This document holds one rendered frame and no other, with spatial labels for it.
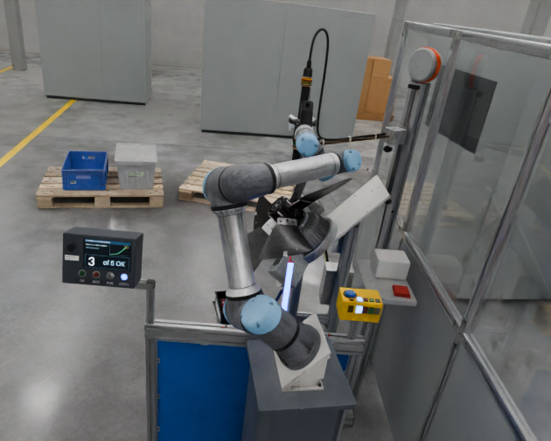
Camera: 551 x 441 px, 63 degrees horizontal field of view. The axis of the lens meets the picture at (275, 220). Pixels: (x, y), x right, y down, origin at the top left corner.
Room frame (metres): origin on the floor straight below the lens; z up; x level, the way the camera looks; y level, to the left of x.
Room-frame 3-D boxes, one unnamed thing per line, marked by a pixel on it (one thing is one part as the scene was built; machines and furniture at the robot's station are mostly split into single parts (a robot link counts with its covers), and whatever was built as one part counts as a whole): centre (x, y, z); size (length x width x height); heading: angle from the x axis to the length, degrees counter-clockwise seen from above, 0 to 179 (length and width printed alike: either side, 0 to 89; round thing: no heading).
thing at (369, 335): (1.99, -0.59, 0.42); 0.04 x 0.04 x 0.83; 4
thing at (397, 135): (2.23, -0.54, 1.54); 0.10 x 0.07 x 0.09; 129
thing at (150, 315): (1.43, 0.45, 0.96); 0.03 x 0.03 x 0.20; 4
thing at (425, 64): (2.29, -0.61, 1.88); 0.16 x 0.07 x 0.16; 39
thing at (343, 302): (1.49, -0.37, 1.02); 0.16 x 0.10 x 0.11; 94
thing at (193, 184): (4.93, 0.44, 0.07); 1.20 x 1.00 x 0.15; 85
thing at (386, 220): (2.29, -0.61, 0.90); 0.08 x 0.06 x 1.80; 39
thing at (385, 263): (2.06, -0.62, 0.92); 0.17 x 0.16 x 0.11; 94
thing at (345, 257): (1.99, -0.38, 0.58); 0.09 x 0.05 x 1.15; 4
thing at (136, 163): (4.54, 1.56, 0.31); 0.60 x 0.42 x 0.33; 18
